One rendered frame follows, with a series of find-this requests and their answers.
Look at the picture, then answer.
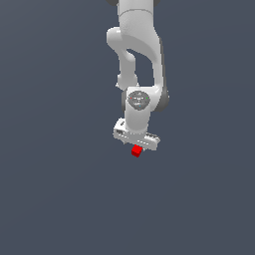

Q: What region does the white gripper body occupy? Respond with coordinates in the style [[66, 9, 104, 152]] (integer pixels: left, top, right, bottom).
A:
[[113, 118, 161, 151]]

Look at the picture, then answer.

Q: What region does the red cube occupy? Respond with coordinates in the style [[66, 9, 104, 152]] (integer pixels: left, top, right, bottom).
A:
[[130, 143, 143, 158]]

